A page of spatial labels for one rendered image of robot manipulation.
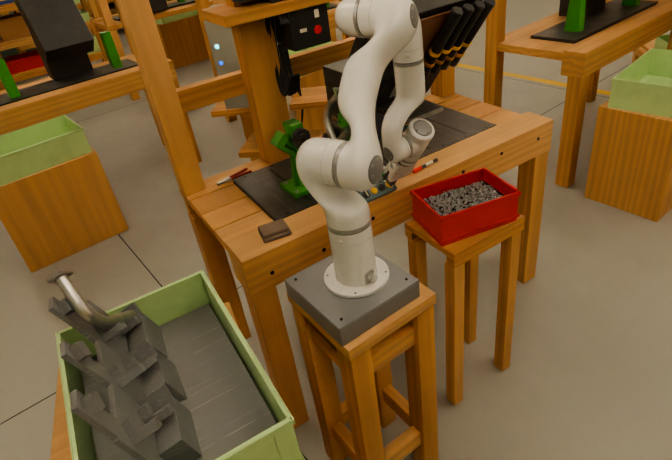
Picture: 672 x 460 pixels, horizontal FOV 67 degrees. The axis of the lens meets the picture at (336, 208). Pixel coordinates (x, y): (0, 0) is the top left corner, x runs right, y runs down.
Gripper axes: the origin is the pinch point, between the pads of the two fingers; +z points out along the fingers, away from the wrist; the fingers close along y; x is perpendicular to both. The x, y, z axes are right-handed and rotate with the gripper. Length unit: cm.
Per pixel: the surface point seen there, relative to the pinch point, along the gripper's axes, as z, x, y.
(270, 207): 17.9, 16.0, -39.1
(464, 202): -6.9, -21.1, 15.0
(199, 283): 0, -6, -76
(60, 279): -27, 1, -107
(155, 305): 1, -6, -90
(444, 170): 4.4, -3.6, 25.0
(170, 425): -24, -40, -98
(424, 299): -18, -44, -25
